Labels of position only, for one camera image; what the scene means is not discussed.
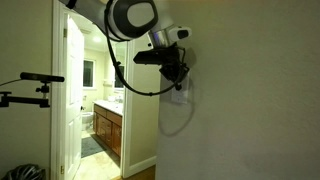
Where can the white toilet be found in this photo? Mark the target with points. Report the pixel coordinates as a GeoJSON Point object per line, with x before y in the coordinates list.
{"type": "Point", "coordinates": [87, 120]}

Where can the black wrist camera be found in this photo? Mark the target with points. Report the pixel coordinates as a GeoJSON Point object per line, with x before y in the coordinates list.
{"type": "Point", "coordinates": [154, 57]}

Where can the bathroom window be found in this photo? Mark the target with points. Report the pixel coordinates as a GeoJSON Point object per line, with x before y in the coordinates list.
{"type": "Point", "coordinates": [88, 74]}

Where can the black camera on mount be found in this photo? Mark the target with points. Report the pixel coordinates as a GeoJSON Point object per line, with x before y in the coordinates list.
{"type": "Point", "coordinates": [37, 85]}

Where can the wooden bathroom vanity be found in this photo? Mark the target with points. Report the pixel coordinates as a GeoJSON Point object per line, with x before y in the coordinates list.
{"type": "Point", "coordinates": [108, 124]}

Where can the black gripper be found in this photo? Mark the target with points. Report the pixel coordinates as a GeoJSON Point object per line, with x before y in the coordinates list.
{"type": "Point", "coordinates": [173, 67]}

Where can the black bicycle helmet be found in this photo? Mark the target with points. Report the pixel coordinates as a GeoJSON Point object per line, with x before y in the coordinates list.
{"type": "Point", "coordinates": [25, 172]}

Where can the white open bathroom door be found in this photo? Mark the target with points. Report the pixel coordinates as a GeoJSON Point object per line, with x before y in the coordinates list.
{"type": "Point", "coordinates": [73, 96]}

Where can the white wall light switch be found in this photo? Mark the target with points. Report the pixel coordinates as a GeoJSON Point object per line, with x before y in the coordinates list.
{"type": "Point", "coordinates": [181, 96]}

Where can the grey bath mat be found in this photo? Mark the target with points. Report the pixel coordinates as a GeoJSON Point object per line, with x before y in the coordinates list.
{"type": "Point", "coordinates": [90, 146]}

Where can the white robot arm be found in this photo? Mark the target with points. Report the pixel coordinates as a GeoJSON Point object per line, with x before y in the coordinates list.
{"type": "Point", "coordinates": [126, 20]}

